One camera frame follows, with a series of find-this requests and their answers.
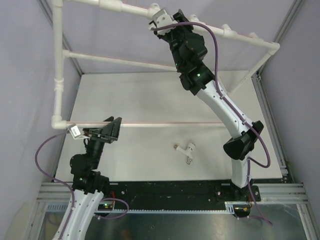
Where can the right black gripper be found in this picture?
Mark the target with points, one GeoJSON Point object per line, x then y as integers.
{"type": "Point", "coordinates": [186, 30]}

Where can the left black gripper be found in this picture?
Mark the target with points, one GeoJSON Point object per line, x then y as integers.
{"type": "Point", "coordinates": [108, 133]}

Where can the white PVC pipe frame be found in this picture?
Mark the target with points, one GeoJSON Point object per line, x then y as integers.
{"type": "Point", "coordinates": [117, 32]}

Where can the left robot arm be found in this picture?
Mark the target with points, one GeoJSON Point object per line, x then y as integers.
{"type": "Point", "coordinates": [82, 195]}

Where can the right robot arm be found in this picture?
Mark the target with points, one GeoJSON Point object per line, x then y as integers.
{"type": "Point", "coordinates": [244, 132]}

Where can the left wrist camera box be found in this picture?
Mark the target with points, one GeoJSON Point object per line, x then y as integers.
{"type": "Point", "coordinates": [74, 131]}

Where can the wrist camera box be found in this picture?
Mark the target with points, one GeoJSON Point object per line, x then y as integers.
{"type": "Point", "coordinates": [74, 131]}
{"type": "Point", "coordinates": [160, 19]}

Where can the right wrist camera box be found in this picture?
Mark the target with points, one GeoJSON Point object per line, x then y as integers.
{"type": "Point", "coordinates": [160, 19]}

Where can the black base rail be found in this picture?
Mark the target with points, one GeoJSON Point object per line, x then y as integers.
{"type": "Point", "coordinates": [187, 195]}

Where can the aluminium table frame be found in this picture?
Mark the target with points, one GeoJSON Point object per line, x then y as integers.
{"type": "Point", "coordinates": [283, 213]}

